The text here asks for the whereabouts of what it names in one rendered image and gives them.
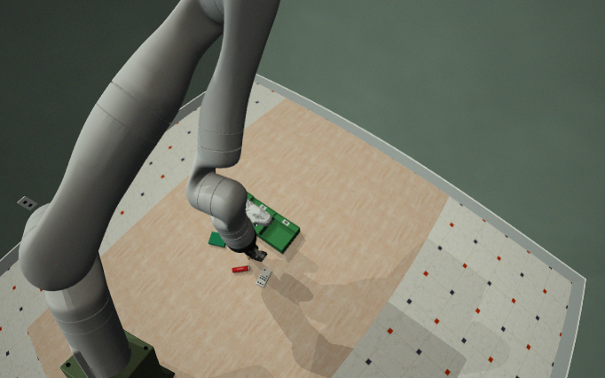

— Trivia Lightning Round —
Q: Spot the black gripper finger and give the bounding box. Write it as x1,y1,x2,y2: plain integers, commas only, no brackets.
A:
244,248,268,262

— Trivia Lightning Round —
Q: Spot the red aa battery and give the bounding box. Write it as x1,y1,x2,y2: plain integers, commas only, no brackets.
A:
232,265,250,273

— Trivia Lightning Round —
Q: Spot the white domino tile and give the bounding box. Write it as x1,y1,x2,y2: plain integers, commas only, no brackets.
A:
256,268,272,287

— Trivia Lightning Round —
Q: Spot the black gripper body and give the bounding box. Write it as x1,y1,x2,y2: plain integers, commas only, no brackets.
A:
228,232,258,254

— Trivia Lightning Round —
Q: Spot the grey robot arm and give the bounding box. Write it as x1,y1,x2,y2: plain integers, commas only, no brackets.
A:
19,0,280,378

